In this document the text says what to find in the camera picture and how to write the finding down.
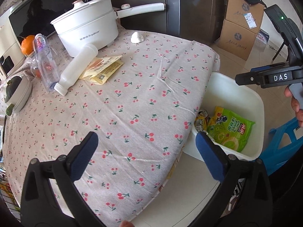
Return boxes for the black pen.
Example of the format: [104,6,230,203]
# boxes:
[2,115,7,145]

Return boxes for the beige sachet orange print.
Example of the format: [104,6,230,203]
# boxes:
[79,55,122,79]

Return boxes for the person's right hand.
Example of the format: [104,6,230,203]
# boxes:
[284,86,303,127]

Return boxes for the white plastic bottle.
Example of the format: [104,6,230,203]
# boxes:
[54,43,98,96]

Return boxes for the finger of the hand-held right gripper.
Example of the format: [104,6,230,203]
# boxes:
[235,62,290,86]

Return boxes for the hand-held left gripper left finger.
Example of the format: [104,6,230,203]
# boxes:
[20,131,109,227]

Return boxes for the small blue white box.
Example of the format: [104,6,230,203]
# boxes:
[257,30,270,46]

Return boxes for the black white striped cloth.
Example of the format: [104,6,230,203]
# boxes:
[226,177,247,218]

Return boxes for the clear plastic water bottle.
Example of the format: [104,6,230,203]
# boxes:
[34,33,61,92]

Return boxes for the small clear glass jar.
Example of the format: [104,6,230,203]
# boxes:
[26,52,43,78]

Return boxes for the person's dark trousers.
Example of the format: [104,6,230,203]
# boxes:
[269,156,303,227]

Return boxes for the black chair leg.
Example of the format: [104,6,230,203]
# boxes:
[272,40,289,62]

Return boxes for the cream air fryer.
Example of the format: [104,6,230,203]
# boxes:
[0,24,24,81]

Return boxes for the white plastic bin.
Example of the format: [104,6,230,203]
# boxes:
[183,72,265,162]

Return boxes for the white electric cooking pot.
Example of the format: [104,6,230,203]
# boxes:
[50,0,165,58]

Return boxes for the crushed metal can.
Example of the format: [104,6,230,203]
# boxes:
[194,109,212,132]

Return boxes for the grey refrigerator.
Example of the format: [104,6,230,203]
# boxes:
[111,0,233,44]

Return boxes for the brown cardboard box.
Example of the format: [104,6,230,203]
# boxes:
[217,19,258,61]
[225,0,265,29]

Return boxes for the black microwave oven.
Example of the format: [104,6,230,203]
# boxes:
[8,0,106,44]

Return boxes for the white crumpled tissue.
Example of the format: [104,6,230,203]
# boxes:
[131,31,145,44]

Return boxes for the beige yellow sachet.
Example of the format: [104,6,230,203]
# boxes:
[91,60,124,85]

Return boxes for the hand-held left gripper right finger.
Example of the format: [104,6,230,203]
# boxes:
[189,131,276,227]

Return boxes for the orange fruit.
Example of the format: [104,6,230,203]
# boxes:
[21,35,36,55]

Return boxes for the blue plastic stool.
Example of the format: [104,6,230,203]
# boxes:
[258,117,303,176]

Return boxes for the green snack packet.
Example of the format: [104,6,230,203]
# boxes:
[207,106,256,153]

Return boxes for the cherry print tablecloth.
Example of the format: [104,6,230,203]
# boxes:
[0,27,220,227]

